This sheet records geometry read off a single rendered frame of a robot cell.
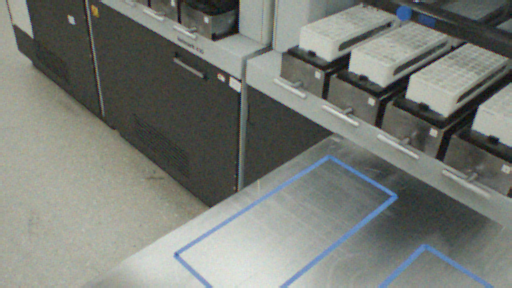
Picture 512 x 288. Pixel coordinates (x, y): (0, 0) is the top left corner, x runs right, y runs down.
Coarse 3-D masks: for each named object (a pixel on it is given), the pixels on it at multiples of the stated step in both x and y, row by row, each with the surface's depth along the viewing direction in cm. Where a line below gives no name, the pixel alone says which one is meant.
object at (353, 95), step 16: (336, 80) 118; (352, 80) 116; (368, 80) 116; (400, 80) 117; (336, 96) 120; (352, 96) 117; (368, 96) 114; (384, 96) 113; (336, 112) 117; (352, 112) 119; (368, 112) 115; (384, 112) 116
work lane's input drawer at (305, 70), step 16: (288, 48) 127; (288, 64) 128; (304, 64) 124; (320, 64) 121; (336, 64) 124; (288, 80) 130; (304, 80) 126; (320, 80) 122; (304, 96) 122; (320, 96) 124
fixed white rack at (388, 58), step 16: (400, 32) 126; (416, 32) 126; (432, 32) 128; (368, 48) 118; (384, 48) 119; (400, 48) 119; (416, 48) 120; (432, 48) 128; (448, 48) 130; (352, 64) 118; (368, 64) 115; (384, 64) 112; (400, 64) 115; (416, 64) 121; (384, 80) 113
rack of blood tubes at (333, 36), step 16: (336, 16) 133; (352, 16) 133; (368, 16) 133; (384, 16) 134; (304, 32) 125; (320, 32) 125; (336, 32) 125; (352, 32) 125; (368, 32) 135; (384, 32) 135; (304, 48) 127; (320, 48) 123; (336, 48) 122; (352, 48) 127
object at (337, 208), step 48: (336, 144) 96; (240, 192) 84; (288, 192) 85; (336, 192) 85; (384, 192) 86; (432, 192) 86; (192, 240) 75; (240, 240) 76; (288, 240) 76; (336, 240) 77; (384, 240) 77; (432, 240) 77; (480, 240) 78
